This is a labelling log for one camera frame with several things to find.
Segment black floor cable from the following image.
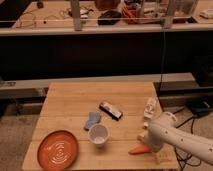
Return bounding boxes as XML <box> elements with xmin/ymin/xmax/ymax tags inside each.
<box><xmin>172</xmin><ymin>106</ymin><xmax>213</xmax><ymax>171</ymax></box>

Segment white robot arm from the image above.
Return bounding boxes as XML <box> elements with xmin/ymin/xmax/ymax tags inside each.
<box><xmin>138</xmin><ymin>112</ymin><xmax>213</xmax><ymax>165</ymax></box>

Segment metal post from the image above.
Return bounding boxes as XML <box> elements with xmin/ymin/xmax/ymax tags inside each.
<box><xmin>163</xmin><ymin>0</ymin><xmax>176</xmax><ymax>29</ymax></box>
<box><xmin>70</xmin><ymin>0</ymin><xmax>82</xmax><ymax>31</ymax></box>

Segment white tube bottle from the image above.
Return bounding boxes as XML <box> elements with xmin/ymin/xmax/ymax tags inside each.
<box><xmin>143</xmin><ymin>97</ymin><xmax>157</xmax><ymax>128</ymax></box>

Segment right metal post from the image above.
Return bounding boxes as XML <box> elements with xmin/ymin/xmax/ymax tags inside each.
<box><xmin>163</xmin><ymin>0</ymin><xmax>176</xmax><ymax>29</ymax></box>

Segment black hanging cable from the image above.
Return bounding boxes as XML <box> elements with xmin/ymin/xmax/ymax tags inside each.
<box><xmin>157</xmin><ymin>26</ymin><xmax>167</xmax><ymax>94</ymax></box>

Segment black power box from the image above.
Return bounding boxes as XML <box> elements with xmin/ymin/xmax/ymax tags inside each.
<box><xmin>187</xmin><ymin>100</ymin><xmax>211</xmax><ymax>118</ymax></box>

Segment orange tool on bench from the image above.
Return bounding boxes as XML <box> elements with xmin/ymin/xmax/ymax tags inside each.
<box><xmin>122</xmin><ymin>6</ymin><xmax>137</xmax><ymax>24</ymax></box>

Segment left metal post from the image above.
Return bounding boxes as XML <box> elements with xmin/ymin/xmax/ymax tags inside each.
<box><xmin>70</xmin><ymin>0</ymin><xmax>82</xmax><ymax>31</ymax></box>

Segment black bag on bench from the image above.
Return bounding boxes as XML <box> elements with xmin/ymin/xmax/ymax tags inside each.
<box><xmin>97</xmin><ymin>10</ymin><xmax>121</xmax><ymax>25</ymax></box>

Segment orange pepper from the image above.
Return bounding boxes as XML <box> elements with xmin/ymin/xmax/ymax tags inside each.
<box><xmin>129</xmin><ymin>145</ymin><xmax>151</xmax><ymax>155</ymax></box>

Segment orange plate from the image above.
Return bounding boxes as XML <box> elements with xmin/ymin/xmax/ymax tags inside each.
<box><xmin>37</xmin><ymin>130</ymin><xmax>78</xmax><ymax>171</ymax></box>

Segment blue cloth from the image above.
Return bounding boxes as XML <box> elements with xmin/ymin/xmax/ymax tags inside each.
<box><xmin>84</xmin><ymin>112</ymin><xmax>101</xmax><ymax>131</ymax></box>

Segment white paper cup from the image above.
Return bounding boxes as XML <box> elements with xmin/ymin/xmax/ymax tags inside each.
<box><xmin>88</xmin><ymin>124</ymin><xmax>109</xmax><ymax>147</ymax></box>

